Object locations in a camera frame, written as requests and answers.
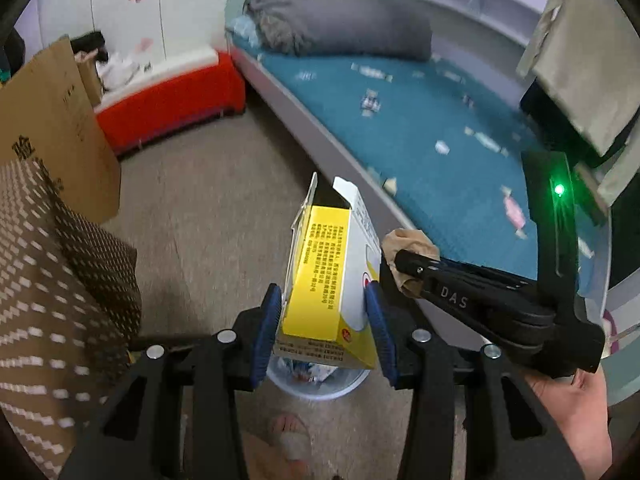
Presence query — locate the brown dotted tablecloth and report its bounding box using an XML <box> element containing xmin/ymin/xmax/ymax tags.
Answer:
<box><xmin>0</xmin><ymin>160</ymin><xmax>143</xmax><ymax>478</ymax></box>

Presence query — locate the large cardboard box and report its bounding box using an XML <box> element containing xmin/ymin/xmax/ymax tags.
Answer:
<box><xmin>0</xmin><ymin>35</ymin><xmax>122</xmax><ymax>226</ymax></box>

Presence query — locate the tan paper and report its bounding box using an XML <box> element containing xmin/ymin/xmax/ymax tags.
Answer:
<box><xmin>381</xmin><ymin>228</ymin><xmax>441</xmax><ymax>297</ymax></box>

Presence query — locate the beige hanging garment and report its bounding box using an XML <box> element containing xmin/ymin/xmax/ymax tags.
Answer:
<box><xmin>515</xmin><ymin>0</ymin><xmax>640</xmax><ymax>206</ymax></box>

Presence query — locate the grey blanket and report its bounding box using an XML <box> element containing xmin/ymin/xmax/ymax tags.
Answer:
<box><xmin>243</xmin><ymin>0</ymin><xmax>433</xmax><ymax>61</ymax></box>

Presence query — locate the yellow and white carton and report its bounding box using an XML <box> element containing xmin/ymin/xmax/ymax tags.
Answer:
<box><xmin>276</xmin><ymin>171</ymin><xmax>383</xmax><ymax>371</ymax></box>

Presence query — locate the bed with blue sheet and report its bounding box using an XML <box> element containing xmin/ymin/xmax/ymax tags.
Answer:
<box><xmin>223</xmin><ymin>0</ymin><xmax>613</xmax><ymax>361</ymax></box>

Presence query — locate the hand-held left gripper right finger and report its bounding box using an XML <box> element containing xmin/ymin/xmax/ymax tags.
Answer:
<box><xmin>363</xmin><ymin>282</ymin><xmax>584</xmax><ymax>480</ymax></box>

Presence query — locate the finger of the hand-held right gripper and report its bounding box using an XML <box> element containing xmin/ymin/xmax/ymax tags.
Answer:
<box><xmin>394</xmin><ymin>249</ymin><xmax>556</xmax><ymax>349</ymax></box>
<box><xmin>439</xmin><ymin>260</ymin><xmax>544</xmax><ymax>307</ymax></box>

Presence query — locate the person's bare foot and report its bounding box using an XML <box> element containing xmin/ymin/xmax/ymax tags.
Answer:
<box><xmin>240</xmin><ymin>412</ymin><xmax>313</xmax><ymax>480</ymax></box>

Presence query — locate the person's right hand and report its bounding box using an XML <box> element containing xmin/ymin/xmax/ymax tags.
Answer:
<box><xmin>525</xmin><ymin>373</ymin><xmax>614</xmax><ymax>480</ymax></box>

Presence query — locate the white plastic waste bin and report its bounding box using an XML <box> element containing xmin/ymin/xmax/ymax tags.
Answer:
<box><xmin>265</xmin><ymin>352</ymin><xmax>371</xmax><ymax>401</ymax></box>

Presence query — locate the red storage box white lid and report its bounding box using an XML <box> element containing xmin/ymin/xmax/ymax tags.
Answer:
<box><xmin>95</xmin><ymin>46</ymin><xmax>247</xmax><ymax>156</ymax></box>

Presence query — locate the white cloth pile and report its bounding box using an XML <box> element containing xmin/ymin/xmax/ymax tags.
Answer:
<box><xmin>97</xmin><ymin>52</ymin><xmax>141</xmax><ymax>91</ymax></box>

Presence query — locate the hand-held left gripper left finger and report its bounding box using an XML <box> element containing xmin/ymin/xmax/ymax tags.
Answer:
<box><xmin>60</xmin><ymin>283</ymin><xmax>283</xmax><ymax>480</ymax></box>

